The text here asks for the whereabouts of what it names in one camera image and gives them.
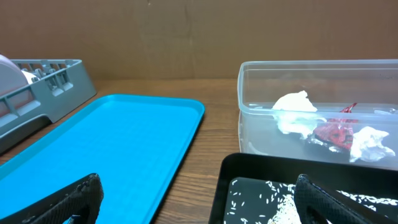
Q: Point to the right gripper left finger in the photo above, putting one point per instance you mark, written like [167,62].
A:
[76,203]

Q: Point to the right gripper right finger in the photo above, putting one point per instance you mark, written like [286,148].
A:
[317,204]

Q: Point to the pile of white rice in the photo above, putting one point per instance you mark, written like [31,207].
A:
[265,201]

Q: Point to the red snack wrapper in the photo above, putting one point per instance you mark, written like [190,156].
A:
[336,135]

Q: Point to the small white tissue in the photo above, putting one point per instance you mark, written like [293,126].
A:
[367,145]

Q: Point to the teal plastic tray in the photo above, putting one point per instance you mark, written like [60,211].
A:
[134,143]

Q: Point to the large white tissue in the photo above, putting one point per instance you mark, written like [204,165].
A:
[295,113]

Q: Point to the large white plate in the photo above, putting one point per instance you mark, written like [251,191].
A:
[12,78]

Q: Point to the white bowl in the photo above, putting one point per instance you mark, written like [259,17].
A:
[30,77]

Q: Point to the black tray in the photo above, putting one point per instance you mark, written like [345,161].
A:
[349,178]

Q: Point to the grey plastic dish rack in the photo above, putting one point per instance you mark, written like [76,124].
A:
[57,87]

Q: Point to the clear plastic bin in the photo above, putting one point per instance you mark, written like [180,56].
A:
[365,90]

